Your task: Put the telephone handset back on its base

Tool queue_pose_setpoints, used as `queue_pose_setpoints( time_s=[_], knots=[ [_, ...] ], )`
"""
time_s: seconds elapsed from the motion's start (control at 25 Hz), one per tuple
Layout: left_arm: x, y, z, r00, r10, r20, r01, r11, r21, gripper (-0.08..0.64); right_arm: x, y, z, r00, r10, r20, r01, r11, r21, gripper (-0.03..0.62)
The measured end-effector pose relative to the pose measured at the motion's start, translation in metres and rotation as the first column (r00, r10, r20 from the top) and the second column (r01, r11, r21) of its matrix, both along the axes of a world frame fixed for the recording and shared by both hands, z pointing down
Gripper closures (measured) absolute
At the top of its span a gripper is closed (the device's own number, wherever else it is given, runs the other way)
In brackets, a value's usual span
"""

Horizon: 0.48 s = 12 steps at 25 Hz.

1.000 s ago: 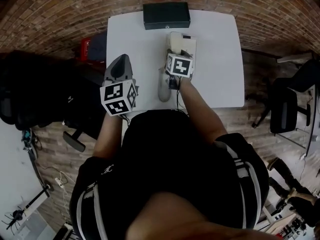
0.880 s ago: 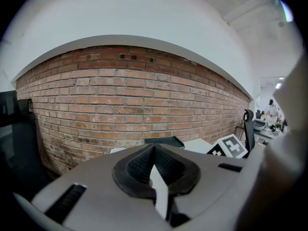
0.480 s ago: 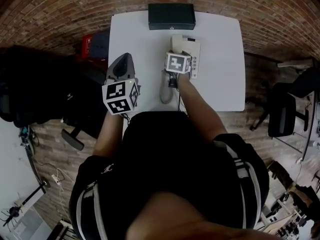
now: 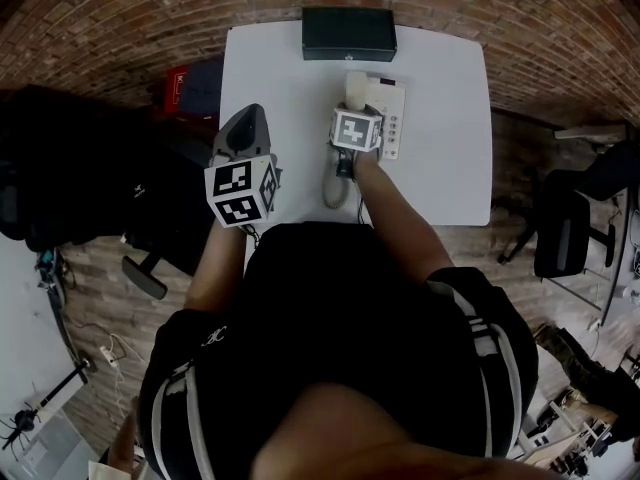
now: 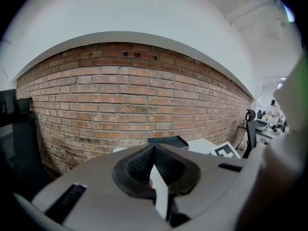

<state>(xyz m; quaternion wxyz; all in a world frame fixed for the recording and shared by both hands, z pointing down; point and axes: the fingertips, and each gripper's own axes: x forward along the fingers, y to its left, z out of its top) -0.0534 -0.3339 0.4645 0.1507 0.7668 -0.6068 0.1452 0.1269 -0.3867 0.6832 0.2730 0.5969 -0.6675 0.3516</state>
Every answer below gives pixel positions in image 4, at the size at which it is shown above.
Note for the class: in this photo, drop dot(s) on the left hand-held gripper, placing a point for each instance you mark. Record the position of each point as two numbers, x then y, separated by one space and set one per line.
240 188

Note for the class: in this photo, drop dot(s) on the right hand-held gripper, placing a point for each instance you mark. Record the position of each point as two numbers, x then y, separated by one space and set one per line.
355 130

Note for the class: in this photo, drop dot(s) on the cream telephone handset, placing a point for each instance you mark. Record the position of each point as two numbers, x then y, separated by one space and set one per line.
356 90

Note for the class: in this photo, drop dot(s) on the person's right forearm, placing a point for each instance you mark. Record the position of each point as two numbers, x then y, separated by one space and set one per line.
400 223

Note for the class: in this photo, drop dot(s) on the person's left forearm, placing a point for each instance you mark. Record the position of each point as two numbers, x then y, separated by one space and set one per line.
215 268

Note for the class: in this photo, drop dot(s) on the white telephone base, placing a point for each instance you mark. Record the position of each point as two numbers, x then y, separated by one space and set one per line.
397 103

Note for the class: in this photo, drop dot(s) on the dark blue bag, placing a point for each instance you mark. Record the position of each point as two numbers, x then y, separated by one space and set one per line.
202 85

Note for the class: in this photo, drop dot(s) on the black rectangular box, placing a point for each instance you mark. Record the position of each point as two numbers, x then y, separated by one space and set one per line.
349 33

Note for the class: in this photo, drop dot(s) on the red box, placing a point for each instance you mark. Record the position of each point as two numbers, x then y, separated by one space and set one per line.
172 88

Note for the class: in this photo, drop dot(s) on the black office chair left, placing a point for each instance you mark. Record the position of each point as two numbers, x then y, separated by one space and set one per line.
100 168

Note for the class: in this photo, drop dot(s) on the black office chair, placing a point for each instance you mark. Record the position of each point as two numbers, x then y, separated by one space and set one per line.
100 168
565 233
145 275

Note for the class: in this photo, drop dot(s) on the person's black striped shirt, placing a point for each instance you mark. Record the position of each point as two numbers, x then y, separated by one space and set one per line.
340 318

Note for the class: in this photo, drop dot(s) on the white power strip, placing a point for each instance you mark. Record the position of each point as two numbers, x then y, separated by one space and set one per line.
108 354

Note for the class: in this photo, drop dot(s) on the white cluttered desk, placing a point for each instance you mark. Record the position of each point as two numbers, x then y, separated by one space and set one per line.
625 193

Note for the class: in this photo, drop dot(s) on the person's chin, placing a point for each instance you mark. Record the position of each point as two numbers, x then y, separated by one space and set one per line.
380 438

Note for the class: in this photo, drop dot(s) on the black tripod stand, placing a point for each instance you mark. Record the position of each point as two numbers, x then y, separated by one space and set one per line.
45 403

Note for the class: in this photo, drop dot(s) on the camouflage cloth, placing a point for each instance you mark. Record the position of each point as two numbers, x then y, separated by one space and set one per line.
580 368

